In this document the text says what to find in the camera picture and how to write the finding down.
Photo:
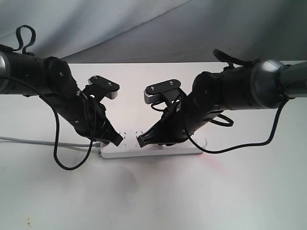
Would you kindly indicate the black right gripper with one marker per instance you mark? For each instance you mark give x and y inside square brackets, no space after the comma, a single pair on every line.
[180,119]

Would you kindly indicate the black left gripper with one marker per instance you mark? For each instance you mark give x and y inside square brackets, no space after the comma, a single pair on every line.
[89,120]

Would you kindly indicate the white five-outlet power strip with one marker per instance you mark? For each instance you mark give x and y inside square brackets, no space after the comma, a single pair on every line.
[130,148]

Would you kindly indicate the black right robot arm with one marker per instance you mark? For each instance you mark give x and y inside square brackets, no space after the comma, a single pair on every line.
[242,85]

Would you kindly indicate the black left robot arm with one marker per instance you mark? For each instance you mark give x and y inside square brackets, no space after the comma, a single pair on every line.
[28,76]

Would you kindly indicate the grey backdrop cloth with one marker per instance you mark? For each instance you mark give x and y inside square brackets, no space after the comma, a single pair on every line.
[150,31]

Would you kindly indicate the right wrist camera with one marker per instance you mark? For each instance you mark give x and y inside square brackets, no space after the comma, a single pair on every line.
[166,91]

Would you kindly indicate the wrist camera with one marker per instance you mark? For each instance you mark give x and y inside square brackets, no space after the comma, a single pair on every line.
[166,91]
[101,87]

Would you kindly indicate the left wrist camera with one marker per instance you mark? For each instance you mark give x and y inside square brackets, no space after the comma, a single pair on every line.
[101,87]

